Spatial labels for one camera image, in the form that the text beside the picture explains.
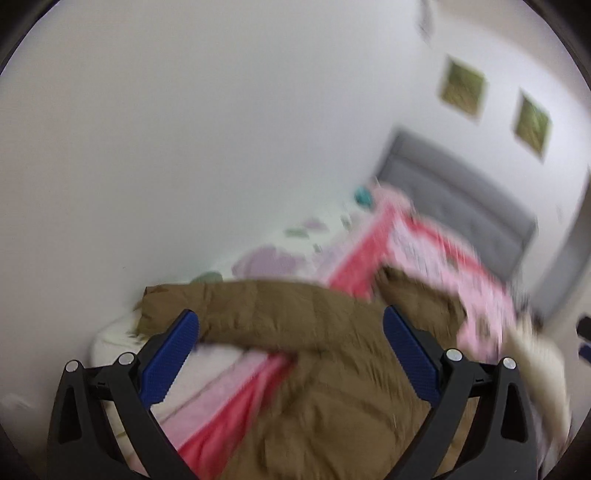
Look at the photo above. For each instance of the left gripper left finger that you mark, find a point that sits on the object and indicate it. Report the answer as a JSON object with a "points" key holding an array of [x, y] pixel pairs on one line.
{"points": [[81, 443]]}

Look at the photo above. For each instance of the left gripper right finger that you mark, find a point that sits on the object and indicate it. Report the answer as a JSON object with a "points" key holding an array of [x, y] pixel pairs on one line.
{"points": [[501, 442]]}

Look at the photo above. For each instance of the brown puffer jacket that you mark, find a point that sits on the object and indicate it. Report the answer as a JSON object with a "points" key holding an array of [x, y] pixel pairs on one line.
{"points": [[347, 409]]}

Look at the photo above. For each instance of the cream fleece folded blanket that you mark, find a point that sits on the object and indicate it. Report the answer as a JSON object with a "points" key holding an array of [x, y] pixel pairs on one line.
{"points": [[542, 368]]}

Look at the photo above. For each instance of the pink cartoon blanket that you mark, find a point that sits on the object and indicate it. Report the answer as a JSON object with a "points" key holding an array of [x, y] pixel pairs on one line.
{"points": [[396, 236]]}

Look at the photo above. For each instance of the grey door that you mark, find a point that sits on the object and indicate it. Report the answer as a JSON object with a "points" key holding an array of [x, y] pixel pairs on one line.
{"points": [[567, 268]]}

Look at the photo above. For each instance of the grey upholstered headboard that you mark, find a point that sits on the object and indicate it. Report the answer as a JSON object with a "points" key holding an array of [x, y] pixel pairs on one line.
{"points": [[443, 187]]}

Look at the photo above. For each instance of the white floral bed sheet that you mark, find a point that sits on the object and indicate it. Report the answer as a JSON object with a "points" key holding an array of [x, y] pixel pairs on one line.
{"points": [[221, 389]]}

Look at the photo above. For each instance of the teal plush toy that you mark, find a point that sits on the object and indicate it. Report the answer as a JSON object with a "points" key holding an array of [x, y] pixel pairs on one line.
{"points": [[364, 198]]}

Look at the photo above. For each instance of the right green wall picture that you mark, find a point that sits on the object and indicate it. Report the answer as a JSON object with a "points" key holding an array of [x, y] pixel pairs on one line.
{"points": [[533, 125]]}

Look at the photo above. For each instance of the green wall picture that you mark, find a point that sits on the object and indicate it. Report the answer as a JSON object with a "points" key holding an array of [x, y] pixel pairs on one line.
{"points": [[463, 88], [533, 125]]}

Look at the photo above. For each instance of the left green wall picture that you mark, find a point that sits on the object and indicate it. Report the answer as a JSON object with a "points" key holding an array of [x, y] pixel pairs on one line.
{"points": [[463, 88]]}

